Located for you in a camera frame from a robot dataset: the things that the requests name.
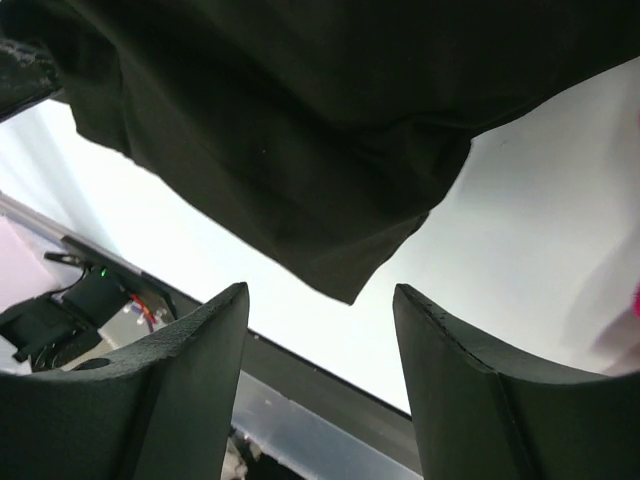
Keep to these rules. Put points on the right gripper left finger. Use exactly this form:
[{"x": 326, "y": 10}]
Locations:
[{"x": 158, "y": 408}]

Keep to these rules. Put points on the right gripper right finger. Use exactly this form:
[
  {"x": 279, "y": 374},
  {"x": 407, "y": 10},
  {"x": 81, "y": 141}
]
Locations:
[{"x": 484, "y": 409}]

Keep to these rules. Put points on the black printed t-shirt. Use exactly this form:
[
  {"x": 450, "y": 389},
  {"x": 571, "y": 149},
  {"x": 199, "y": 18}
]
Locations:
[{"x": 321, "y": 133}]

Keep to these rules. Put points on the red t-shirt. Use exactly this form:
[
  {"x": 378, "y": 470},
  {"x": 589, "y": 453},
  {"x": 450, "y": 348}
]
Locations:
[{"x": 635, "y": 305}]

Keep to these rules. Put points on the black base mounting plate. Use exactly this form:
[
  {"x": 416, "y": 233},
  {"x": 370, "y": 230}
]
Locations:
[{"x": 316, "y": 424}]

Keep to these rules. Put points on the aluminium frame rail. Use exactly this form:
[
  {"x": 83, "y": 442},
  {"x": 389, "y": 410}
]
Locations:
[{"x": 31, "y": 219}]

